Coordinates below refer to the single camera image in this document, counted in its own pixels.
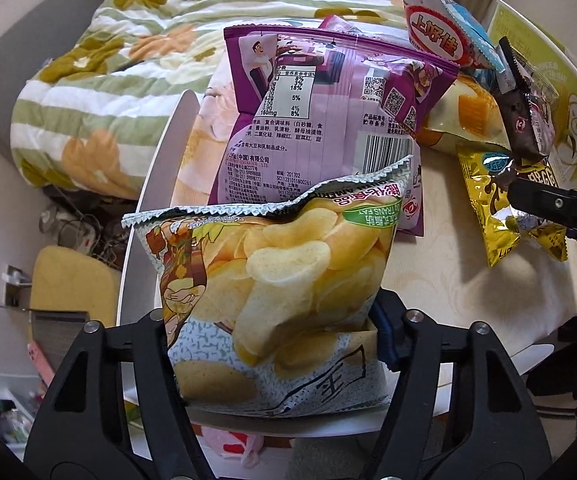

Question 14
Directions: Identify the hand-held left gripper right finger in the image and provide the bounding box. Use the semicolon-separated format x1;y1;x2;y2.
363;292;554;480

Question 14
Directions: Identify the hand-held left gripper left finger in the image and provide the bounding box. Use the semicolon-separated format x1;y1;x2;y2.
22;310;219;480

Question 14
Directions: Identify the gold snack packet brown lettering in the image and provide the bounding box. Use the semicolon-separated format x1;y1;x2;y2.
455;142;569;269

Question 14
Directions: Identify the dark brown snack packet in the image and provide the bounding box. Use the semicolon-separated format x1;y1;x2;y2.
488;36;558;163

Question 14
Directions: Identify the potato chips bag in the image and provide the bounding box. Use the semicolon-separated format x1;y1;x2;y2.
121;155;415;418

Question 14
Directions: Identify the light blue snack bag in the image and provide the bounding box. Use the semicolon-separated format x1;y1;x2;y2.
389;0;505;72

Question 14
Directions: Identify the yellow cushion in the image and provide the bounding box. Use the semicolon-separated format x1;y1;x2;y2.
28;246;122;356

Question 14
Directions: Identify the orange cream snack bag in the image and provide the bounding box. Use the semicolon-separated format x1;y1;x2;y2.
415;74;514;153

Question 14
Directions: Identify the white power strip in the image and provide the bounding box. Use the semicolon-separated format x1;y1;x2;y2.
48;207;104;256

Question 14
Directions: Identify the purple snack bag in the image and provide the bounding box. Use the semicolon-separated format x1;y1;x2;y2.
207;15;461;238

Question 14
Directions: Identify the green striped floral blanket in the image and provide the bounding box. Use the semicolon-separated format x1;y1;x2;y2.
11;0;404;201

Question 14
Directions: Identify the grey upholstered headboard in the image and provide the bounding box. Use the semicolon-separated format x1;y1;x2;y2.
0;0;134;136

